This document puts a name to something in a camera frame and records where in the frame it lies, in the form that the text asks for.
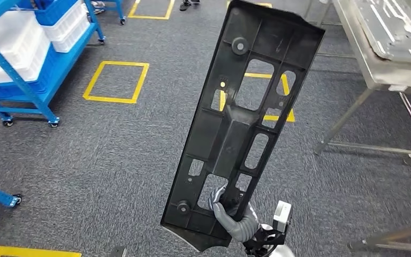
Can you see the black plastic frame part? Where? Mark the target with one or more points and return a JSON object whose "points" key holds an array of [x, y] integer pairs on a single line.
{"points": [[234, 142]]}

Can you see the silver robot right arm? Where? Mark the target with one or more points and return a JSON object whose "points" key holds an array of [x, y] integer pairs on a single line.
{"points": [[281, 252]]}

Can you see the stainless steel workbench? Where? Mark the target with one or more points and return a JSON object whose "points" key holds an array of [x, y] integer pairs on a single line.
{"points": [[349, 39]]}

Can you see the person's dark shoe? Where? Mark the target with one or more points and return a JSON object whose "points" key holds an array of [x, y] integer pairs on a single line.
{"points": [[185, 6]]}

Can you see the white plastic bin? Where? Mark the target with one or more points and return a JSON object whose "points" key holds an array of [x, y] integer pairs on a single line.
{"points": [[67, 30], [10, 46]]}

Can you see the blue plastic bin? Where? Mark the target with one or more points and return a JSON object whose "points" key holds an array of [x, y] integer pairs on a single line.
{"points": [[55, 12], [31, 83]]}

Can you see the stamped aluminium plate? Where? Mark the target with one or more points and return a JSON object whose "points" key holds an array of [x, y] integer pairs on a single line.
{"points": [[397, 32]]}

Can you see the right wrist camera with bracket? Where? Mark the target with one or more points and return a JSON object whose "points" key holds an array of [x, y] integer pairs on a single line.
{"points": [[282, 216]]}

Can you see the stainless steel table frame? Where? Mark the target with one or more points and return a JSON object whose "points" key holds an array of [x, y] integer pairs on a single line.
{"points": [[358, 245]]}

